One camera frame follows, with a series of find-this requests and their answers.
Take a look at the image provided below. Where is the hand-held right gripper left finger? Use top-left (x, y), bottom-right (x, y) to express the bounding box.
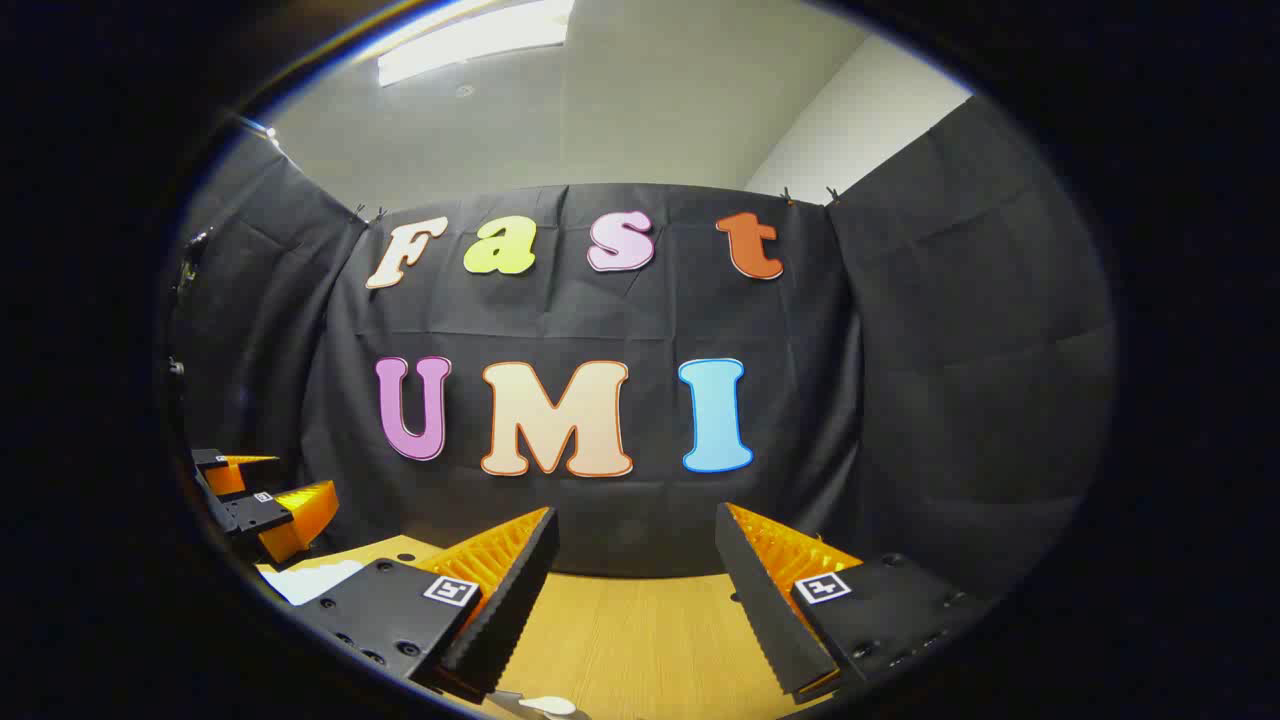
top-left (298, 505), bottom-right (561, 701)

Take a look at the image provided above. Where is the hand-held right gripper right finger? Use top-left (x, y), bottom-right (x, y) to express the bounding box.
top-left (713, 500), bottom-right (993, 701)

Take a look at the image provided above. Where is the light blue suitcase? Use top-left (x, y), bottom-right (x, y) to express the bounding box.
top-left (256, 558), bottom-right (367, 607)

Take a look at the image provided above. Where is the ceiling light panel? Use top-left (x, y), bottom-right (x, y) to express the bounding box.
top-left (375, 0), bottom-right (577, 88)

